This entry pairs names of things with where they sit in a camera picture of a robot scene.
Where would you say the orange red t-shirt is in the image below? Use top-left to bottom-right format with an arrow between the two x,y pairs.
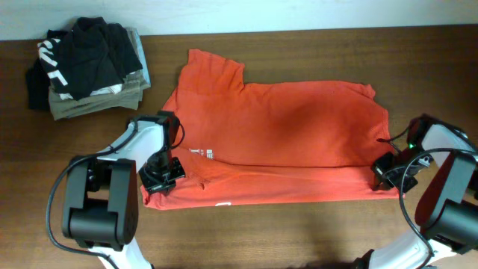
143,49 -> 398,210

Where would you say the khaki folded garment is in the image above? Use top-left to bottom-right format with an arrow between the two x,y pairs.
48,27 -> 150,120

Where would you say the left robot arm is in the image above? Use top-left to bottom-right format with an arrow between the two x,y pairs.
60,111 -> 185,268

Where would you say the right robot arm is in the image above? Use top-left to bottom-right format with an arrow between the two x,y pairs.
352,114 -> 477,269

